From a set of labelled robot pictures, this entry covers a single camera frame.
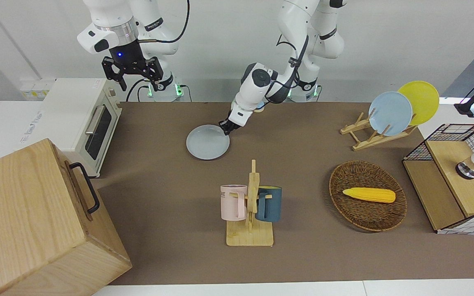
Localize light blue plate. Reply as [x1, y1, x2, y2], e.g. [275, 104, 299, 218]
[369, 91, 413, 136]

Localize gray plate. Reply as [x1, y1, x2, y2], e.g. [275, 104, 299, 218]
[186, 124, 230, 160]

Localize dark blue mug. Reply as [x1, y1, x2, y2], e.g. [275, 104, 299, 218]
[256, 186, 283, 223]

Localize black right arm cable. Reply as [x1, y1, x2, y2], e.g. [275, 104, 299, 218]
[138, 0, 191, 44]

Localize black box handle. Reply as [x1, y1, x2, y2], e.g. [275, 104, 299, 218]
[69, 162, 100, 214]

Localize wooden mug stand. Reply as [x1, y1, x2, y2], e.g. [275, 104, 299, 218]
[226, 160, 274, 247]

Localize brown wicker basket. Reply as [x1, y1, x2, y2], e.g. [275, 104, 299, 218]
[329, 160, 407, 232]

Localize white toaster oven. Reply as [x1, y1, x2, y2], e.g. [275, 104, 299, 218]
[20, 78, 122, 178]

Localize large wooden box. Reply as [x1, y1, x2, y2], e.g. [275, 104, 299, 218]
[0, 138, 132, 296]

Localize brown table mat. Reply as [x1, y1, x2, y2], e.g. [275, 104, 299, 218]
[91, 102, 474, 285]

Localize wire and wood shelf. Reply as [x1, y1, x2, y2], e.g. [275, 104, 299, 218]
[402, 123, 474, 235]

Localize black right base cable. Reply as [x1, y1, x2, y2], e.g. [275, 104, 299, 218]
[126, 78, 151, 102]

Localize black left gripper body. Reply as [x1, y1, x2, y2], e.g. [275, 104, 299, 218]
[219, 116, 242, 131]

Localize yellow corn cob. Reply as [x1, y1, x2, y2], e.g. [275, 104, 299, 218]
[342, 187, 396, 204]

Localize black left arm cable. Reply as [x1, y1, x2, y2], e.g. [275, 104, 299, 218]
[265, 35, 310, 103]

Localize pink mug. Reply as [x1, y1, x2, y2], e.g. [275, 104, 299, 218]
[220, 185, 248, 221]

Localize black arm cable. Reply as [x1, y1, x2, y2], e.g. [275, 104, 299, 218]
[265, 35, 310, 103]
[138, 0, 191, 44]

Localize yellow plate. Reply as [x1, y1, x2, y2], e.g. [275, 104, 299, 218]
[397, 81, 440, 126]

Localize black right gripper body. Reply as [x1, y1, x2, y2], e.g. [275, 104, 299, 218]
[102, 40, 164, 81]

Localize wooden plate rack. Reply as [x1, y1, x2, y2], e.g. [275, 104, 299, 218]
[340, 109, 418, 151]

